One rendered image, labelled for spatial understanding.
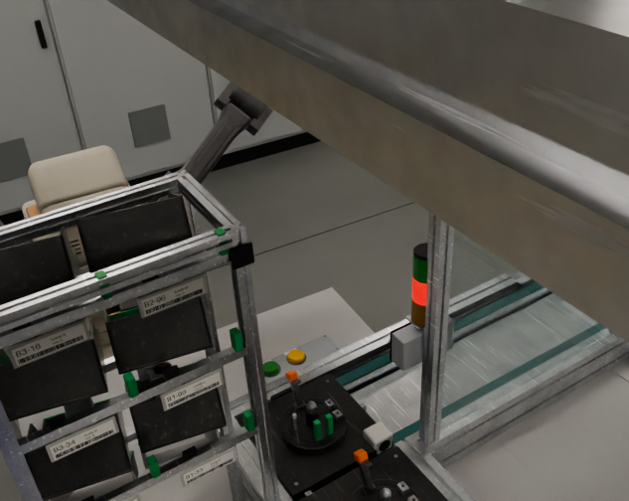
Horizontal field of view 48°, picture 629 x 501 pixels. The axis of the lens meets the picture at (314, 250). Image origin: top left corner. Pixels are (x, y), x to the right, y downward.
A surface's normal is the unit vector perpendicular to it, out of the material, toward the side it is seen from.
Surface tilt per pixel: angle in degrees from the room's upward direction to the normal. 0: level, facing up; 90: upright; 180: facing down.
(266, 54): 90
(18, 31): 90
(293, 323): 0
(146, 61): 90
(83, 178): 42
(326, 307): 0
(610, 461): 0
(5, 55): 90
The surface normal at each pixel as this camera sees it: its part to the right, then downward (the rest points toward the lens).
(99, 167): 0.27, -0.29
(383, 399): -0.05, -0.82
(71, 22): 0.47, 0.48
